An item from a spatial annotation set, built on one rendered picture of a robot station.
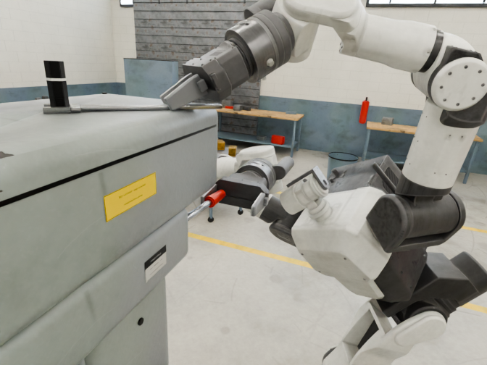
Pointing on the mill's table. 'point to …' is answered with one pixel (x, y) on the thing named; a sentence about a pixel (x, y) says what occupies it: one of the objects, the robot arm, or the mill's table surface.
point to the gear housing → (99, 301)
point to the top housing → (89, 192)
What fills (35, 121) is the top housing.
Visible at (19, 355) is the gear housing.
